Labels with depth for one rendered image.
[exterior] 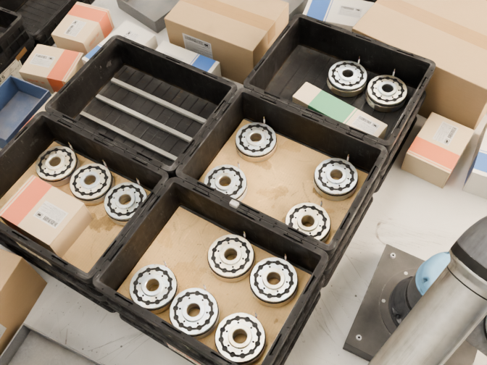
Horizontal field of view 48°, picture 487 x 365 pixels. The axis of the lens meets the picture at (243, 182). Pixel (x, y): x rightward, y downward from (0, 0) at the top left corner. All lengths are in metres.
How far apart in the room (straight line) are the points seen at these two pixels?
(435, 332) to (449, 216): 0.75
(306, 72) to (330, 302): 0.62
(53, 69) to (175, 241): 0.74
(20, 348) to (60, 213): 0.34
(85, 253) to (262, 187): 0.44
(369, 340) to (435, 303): 0.52
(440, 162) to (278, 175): 0.42
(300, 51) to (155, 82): 0.42
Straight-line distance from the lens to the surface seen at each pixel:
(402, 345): 0.80
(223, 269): 1.21
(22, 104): 1.83
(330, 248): 1.15
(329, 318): 1.34
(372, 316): 1.30
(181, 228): 1.30
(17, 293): 1.39
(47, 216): 1.32
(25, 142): 1.46
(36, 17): 2.63
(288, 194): 1.33
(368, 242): 1.43
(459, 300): 0.77
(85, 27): 1.88
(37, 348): 1.43
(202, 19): 1.69
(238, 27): 1.65
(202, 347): 1.09
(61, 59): 1.80
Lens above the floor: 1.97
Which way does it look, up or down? 58 degrees down
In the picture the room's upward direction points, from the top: 6 degrees counter-clockwise
